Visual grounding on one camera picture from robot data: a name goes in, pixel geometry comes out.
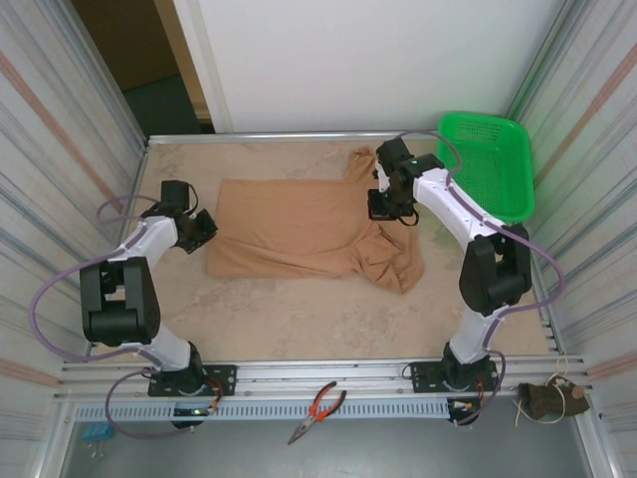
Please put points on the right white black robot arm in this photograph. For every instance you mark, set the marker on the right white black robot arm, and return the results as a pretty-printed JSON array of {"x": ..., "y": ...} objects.
[{"x": 497, "y": 274}]

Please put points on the blue binder clip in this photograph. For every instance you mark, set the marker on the blue binder clip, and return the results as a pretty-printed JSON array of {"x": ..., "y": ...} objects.
[{"x": 97, "y": 432}]

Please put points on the brown wooden door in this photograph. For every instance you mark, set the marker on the brown wooden door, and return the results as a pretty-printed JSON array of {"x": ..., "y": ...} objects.
[{"x": 124, "y": 40}]

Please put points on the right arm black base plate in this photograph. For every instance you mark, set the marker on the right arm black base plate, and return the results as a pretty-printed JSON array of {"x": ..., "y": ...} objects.
[{"x": 423, "y": 373}]

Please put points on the green plastic basket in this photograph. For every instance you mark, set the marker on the green plastic basket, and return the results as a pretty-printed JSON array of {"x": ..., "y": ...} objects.
[{"x": 497, "y": 164}]

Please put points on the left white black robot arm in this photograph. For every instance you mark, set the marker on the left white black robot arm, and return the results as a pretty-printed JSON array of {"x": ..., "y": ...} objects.
[{"x": 124, "y": 304}]

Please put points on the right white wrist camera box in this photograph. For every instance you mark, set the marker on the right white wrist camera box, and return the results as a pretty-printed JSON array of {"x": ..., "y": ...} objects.
[{"x": 382, "y": 178}]

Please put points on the aluminium mounting rail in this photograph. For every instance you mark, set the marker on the aluminium mounting rail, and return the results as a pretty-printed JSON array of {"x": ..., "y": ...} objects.
[{"x": 323, "y": 373}]

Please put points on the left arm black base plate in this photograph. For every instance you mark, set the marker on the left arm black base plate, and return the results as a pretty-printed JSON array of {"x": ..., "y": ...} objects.
[{"x": 224, "y": 378}]

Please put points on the tan t-shirt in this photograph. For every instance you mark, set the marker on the tan t-shirt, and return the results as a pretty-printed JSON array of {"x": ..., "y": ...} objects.
[{"x": 298, "y": 224}]

